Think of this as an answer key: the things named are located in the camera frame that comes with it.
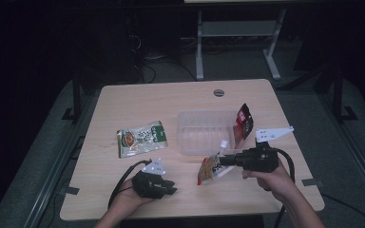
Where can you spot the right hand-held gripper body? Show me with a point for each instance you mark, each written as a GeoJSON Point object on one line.
{"type": "Point", "coordinates": [259, 158]}

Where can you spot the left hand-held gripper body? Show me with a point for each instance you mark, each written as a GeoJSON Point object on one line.
{"type": "Point", "coordinates": [149, 185]}

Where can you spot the red and white snack packet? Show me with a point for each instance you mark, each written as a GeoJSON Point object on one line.
{"type": "Point", "coordinates": [210, 171]}

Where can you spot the clear plastic container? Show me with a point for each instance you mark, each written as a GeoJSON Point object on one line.
{"type": "Point", "coordinates": [202, 133]}

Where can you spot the red and black snack packet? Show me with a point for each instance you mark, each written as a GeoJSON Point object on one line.
{"type": "Point", "coordinates": [244, 122]}

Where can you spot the green and white snack packet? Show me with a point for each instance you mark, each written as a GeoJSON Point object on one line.
{"type": "Point", "coordinates": [142, 138]}

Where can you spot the person's left hand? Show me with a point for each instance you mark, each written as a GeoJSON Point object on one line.
{"type": "Point", "coordinates": [126, 198]}

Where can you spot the person's right hand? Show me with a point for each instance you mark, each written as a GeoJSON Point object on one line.
{"type": "Point", "coordinates": [272, 183]}

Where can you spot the grey tape strip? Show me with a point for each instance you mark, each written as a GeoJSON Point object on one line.
{"type": "Point", "coordinates": [69, 190]}
{"type": "Point", "coordinates": [312, 182]}

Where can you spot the grey round table grommet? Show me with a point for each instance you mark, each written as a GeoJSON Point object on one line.
{"type": "Point", "coordinates": [218, 93]}

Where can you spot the black metal stand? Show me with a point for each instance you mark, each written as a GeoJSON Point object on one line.
{"type": "Point", "coordinates": [76, 101]}
{"type": "Point", "coordinates": [338, 95]}

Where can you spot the white metal table frame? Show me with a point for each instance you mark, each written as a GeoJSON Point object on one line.
{"type": "Point", "coordinates": [237, 28]}

